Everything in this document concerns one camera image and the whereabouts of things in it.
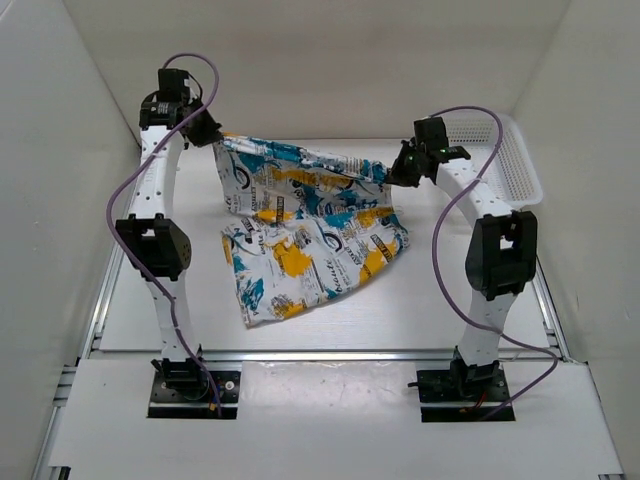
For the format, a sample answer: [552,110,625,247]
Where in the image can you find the front aluminium rail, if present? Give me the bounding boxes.
[199,349,566,364]

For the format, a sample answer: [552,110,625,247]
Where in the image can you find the white plastic mesh basket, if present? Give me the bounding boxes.
[443,110,543,209]

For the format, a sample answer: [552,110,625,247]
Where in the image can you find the purple cable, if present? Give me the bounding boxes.
[106,52,224,419]
[430,104,560,421]

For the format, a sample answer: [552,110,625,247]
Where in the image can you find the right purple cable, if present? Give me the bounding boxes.
[430,104,560,421]

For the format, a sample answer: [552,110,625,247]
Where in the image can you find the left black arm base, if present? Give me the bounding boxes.
[147,369,242,420]

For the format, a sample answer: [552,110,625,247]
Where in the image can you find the colourful printed shorts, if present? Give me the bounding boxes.
[213,135,409,327]

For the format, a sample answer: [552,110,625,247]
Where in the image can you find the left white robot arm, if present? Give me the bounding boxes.
[115,67,221,400]

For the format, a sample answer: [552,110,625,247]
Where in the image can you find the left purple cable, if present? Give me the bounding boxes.
[106,52,224,419]

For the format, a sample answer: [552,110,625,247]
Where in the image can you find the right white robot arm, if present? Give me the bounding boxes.
[386,117,538,400]

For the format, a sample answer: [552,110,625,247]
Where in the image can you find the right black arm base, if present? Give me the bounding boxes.
[407,369,510,423]

